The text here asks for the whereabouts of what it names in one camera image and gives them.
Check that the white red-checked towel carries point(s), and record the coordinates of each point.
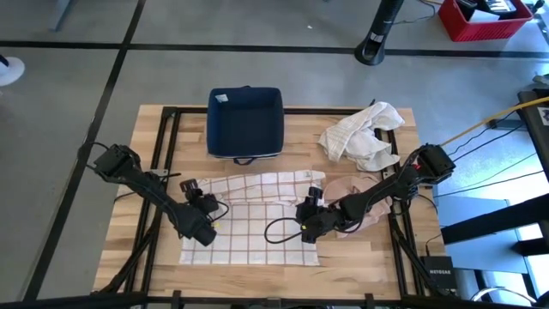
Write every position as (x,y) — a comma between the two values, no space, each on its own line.
(257,240)

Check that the black aluminium table frame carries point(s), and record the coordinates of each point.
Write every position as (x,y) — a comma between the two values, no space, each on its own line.
(300,111)

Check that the long black metal beam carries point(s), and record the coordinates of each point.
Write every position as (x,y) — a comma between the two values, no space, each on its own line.
(493,221)

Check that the short black metal beam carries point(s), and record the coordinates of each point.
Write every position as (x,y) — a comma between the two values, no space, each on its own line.
(534,247)

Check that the grey power strip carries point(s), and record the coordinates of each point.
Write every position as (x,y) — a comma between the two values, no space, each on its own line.
(510,124)

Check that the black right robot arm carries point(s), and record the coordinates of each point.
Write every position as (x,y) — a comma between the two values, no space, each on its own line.
(386,189)

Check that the white round base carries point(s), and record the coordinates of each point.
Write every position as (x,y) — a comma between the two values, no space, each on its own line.
(10,70)

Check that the navy fabric basket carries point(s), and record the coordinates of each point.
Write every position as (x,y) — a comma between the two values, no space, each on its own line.
(244,124)

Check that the black Netgear network switch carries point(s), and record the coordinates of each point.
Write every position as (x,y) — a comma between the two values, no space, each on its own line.
(439,272)

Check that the black pedestal stand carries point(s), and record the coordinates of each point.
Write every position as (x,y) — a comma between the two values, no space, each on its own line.
(377,38)

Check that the pale pink towel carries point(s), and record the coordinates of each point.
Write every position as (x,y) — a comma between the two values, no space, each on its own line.
(379,212)

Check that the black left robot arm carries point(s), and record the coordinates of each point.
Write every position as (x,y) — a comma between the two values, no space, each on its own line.
(150,189)

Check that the grey metal leg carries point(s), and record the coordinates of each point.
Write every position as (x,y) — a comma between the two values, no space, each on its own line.
(60,15)

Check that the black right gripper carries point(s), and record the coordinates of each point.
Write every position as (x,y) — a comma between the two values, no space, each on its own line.
(317,219)

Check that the black desk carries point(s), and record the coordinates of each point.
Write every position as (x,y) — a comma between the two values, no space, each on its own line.
(538,137)

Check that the red plastic crate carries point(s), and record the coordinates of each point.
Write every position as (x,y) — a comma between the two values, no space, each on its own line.
(472,32)

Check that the black electronic device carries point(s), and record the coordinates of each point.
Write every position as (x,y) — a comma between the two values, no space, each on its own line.
(493,5)

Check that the white grey-striped towel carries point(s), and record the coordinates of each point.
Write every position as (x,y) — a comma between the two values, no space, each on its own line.
(364,129)

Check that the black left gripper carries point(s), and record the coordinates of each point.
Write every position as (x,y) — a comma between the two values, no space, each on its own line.
(203,204)

